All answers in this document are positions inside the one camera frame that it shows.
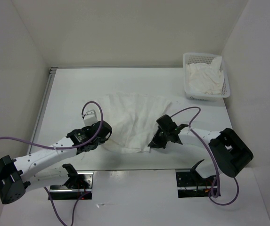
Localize white pleated skirt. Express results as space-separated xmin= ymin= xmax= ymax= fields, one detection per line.
xmin=94 ymin=92 xmax=171 ymax=154

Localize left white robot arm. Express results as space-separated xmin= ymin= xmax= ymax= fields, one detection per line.
xmin=0 ymin=121 xmax=112 ymax=204

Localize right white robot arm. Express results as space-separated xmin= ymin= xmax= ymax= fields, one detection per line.
xmin=148 ymin=115 xmax=254 ymax=185

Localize white skirts in basket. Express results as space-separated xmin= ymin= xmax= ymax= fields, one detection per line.
xmin=186 ymin=56 xmax=224 ymax=95

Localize white perforated plastic basket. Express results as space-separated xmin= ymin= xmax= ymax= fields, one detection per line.
xmin=183 ymin=52 xmax=230 ymax=101

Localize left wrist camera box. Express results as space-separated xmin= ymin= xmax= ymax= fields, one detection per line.
xmin=83 ymin=110 xmax=98 ymax=127

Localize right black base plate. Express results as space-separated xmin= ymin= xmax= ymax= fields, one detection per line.
xmin=175 ymin=170 xmax=215 ymax=198

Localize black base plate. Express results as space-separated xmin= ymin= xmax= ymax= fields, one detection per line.
xmin=49 ymin=171 xmax=94 ymax=201
xmin=175 ymin=170 xmax=215 ymax=198

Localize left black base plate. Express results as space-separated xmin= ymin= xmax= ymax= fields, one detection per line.
xmin=49 ymin=171 xmax=94 ymax=201

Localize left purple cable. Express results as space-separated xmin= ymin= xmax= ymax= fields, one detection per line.
xmin=0 ymin=101 xmax=104 ymax=226

